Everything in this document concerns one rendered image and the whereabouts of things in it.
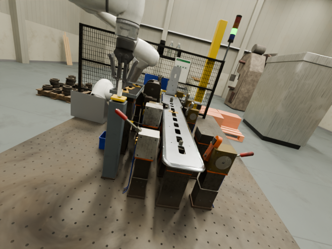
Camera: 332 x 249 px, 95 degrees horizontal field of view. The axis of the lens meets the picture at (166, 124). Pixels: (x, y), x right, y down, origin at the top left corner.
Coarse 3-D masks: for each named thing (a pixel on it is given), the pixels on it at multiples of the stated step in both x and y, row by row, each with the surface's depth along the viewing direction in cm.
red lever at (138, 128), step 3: (117, 111) 62; (120, 111) 63; (117, 114) 63; (120, 114) 62; (123, 114) 63; (123, 117) 63; (126, 117) 63; (126, 120) 64; (129, 123) 64; (135, 126) 65; (138, 126) 66; (135, 129) 65; (138, 129) 65; (141, 129) 66; (138, 132) 66
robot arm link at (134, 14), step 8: (112, 0) 52; (120, 0) 52; (128, 0) 53; (136, 0) 53; (144, 0) 56; (112, 8) 54; (120, 8) 53; (128, 8) 54; (136, 8) 55; (120, 16) 55; (128, 16) 55; (136, 16) 56
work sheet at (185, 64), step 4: (176, 60) 204; (180, 60) 204; (184, 60) 204; (188, 60) 204; (176, 64) 205; (180, 64) 206; (184, 64) 206; (188, 64) 206; (184, 68) 208; (188, 68) 208; (184, 72) 210; (188, 72) 210; (180, 76) 211; (184, 76) 212; (180, 80) 213; (184, 80) 214
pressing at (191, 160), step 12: (168, 96) 178; (168, 108) 130; (180, 108) 142; (168, 120) 104; (180, 120) 110; (168, 132) 86; (180, 132) 90; (168, 144) 73; (192, 144) 79; (168, 156) 64; (180, 156) 66; (192, 156) 68; (180, 168) 60; (192, 168) 61; (204, 168) 62
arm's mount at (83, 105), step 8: (72, 96) 135; (80, 96) 135; (88, 96) 134; (72, 104) 138; (80, 104) 137; (88, 104) 137; (96, 104) 136; (104, 104) 135; (72, 112) 141; (80, 112) 140; (88, 112) 139; (96, 112) 139; (104, 112) 139; (96, 120) 142; (104, 120) 144
